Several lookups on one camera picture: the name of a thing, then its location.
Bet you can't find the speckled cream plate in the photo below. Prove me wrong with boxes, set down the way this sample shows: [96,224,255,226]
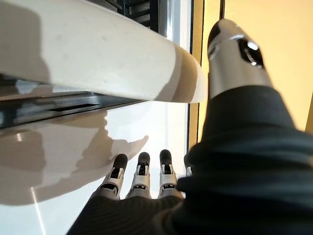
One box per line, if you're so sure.
[0,0,207,103]

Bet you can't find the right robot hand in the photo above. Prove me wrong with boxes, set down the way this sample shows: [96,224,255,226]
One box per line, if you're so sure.
[66,19,313,235]

